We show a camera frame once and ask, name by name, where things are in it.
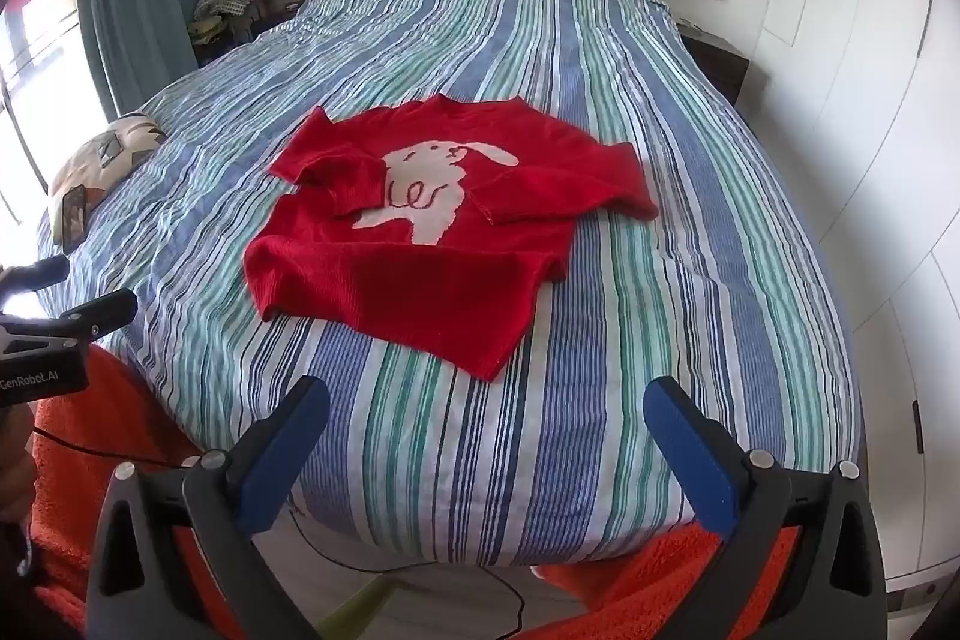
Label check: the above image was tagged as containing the dark wooden nightstand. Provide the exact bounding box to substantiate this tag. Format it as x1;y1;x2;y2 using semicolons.
193;2;305;67
675;21;751;109

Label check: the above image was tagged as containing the orange fleece clothing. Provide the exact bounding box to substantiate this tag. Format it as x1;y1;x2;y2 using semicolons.
26;347;818;640

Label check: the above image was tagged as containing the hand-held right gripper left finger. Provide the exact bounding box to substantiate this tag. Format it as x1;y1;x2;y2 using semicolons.
88;376;331;640

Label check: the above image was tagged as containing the red sweater with white dog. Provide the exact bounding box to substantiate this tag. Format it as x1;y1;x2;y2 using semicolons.
244;94;661;384

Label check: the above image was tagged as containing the white wardrobe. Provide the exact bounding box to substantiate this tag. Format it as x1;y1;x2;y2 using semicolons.
739;0;960;611

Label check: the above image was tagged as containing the striped blue green bedspread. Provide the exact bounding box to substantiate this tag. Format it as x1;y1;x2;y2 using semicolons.
34;0;860;570

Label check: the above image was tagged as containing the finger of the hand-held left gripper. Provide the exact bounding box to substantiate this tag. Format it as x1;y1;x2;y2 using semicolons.
0;289;138;360
0;255;70;298

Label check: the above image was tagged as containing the dark smartphone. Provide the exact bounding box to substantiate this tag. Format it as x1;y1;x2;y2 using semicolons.
60;184;91;253

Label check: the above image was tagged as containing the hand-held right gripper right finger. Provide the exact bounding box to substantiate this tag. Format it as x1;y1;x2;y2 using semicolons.
643;376;890;640

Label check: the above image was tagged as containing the patterned beige pillow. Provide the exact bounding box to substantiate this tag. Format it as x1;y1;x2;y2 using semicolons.
49;111;170;214

